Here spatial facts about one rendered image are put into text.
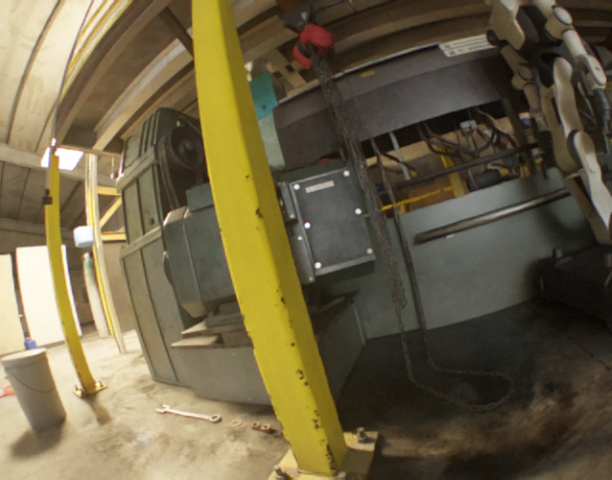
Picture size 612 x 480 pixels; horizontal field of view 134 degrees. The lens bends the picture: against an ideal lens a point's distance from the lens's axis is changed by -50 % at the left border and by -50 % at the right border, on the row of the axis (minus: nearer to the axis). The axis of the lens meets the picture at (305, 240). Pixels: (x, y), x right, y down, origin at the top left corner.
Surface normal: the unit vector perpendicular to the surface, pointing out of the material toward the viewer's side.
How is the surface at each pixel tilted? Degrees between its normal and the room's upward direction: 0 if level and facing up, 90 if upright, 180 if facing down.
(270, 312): 90
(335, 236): 90
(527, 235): 90
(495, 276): 90
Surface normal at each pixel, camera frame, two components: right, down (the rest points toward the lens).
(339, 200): -0.07, -0.06
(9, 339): 0.88, -0.27
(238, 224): -0.39, 0.04
